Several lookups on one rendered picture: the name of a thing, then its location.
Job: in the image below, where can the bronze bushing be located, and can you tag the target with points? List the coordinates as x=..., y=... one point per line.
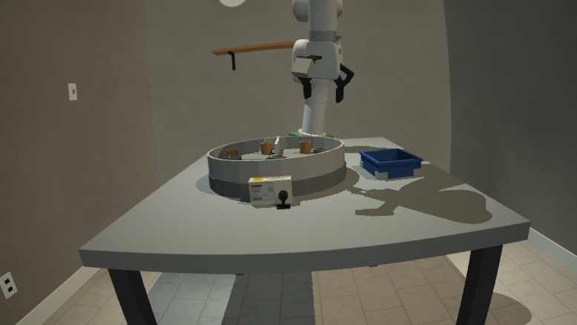
x=266, y=148
x=229, y=152
x=305, y=147

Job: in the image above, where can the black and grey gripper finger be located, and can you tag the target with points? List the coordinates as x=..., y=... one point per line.
x=341, y=83
x=306, y=87

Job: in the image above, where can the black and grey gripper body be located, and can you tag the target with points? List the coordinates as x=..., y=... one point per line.
x=329, y=66

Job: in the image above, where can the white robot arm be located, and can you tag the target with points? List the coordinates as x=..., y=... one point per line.
x=323, y=15

